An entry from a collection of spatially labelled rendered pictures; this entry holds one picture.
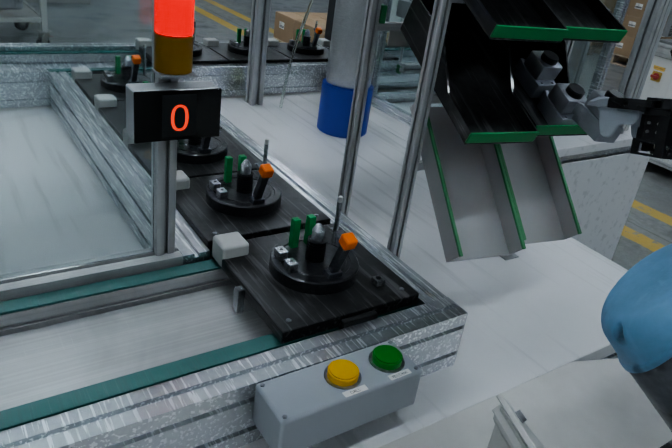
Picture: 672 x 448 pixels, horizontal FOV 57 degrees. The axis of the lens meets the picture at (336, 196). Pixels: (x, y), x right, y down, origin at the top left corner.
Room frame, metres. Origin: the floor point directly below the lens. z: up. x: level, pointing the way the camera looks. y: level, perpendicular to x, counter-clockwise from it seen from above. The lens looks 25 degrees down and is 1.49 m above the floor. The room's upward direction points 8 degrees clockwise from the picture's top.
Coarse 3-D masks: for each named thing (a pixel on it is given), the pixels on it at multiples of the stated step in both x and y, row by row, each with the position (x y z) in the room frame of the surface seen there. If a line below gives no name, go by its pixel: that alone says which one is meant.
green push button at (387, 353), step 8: (376, 352) 0.65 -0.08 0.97; (384, 352) 0.65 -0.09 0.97; (392, 352) 0.65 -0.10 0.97; (400, 352) 0.66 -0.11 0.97; (376, 360) 0.64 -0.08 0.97; (384, 360) 0.64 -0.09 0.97; (392, 360) 0.64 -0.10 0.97; (400, 360) 0.64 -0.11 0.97; (384, 368) 0.63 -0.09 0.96; (392, 368) 0.63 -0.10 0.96
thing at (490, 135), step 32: (416, 0) 1.09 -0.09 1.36; (416, 32) 1.07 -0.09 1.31; (448, 32) 1.16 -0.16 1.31; (480, 32) 1.13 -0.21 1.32; (448, 64) 1.07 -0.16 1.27; (480, 64) 1.10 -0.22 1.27; (448, 96) 0.96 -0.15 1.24; (480, 96) 1.02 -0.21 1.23; (512, 96) 1.02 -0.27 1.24; (480, 128) 0.94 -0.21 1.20; (512, 128) 0.97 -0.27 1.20
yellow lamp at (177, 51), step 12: (156, 36) 0.80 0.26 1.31; (168, 36) 0.79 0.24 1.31; (192, 36) 0.82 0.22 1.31; (156, 48) 0.80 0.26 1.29; (168, 48) 0.79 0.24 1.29; (180, 48) 0.79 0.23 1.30; (192, 48) 0.81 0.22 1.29; (156, 60) 0.80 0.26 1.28; (168, 60) 0.79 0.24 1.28; (180, 60) 0.79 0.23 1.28; (192, 60) 0.82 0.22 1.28; (168, 72) 0.79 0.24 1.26; (180, 72) 0.79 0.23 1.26
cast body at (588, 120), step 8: (592, 96) 0.96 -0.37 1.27; (600, 96) 0.95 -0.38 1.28; (608, 96) 0.95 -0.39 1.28; (616, 96) 0.94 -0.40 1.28; (624, 96) 0.95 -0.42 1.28; (576, 104) 1.01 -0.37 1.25; (584, 104) 0.97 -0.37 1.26; (576, 112) 0.98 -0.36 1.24; (584, 112) 0.97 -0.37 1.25; (592, 112) 0.95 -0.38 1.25; (576, 120) 0.97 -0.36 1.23; (584, 120) 0.96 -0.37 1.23; (592, 120) 0.95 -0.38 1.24; (584, 128) 0.95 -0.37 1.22; (592, 128) 0.94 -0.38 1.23; (592, 136) 0.94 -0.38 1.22; (600, 136) 0.93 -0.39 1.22; (616, 136) 0.94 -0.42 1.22
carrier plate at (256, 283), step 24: (264, 240) 0.90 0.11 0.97; (240, 264) 0.81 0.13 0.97; (264, 264) 0.82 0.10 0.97; (360, 264) 0.87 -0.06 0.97; (384, 264) 0.88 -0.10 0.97; (264, 288) 0.76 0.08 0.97; (288, 288) 0.77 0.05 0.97; (360, 288) 0.80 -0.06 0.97; (384, 288) 0.81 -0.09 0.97; (408, 288) 0.82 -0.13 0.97; (264, 312) 0.71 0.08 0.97; (288, 312) 0.71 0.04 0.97; (312, 312) 0.72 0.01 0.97; (336, 312) 0.73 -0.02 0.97; (360, 312) 0.74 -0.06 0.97; (384, 312) 0.77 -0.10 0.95; (288, 336) 0.67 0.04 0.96
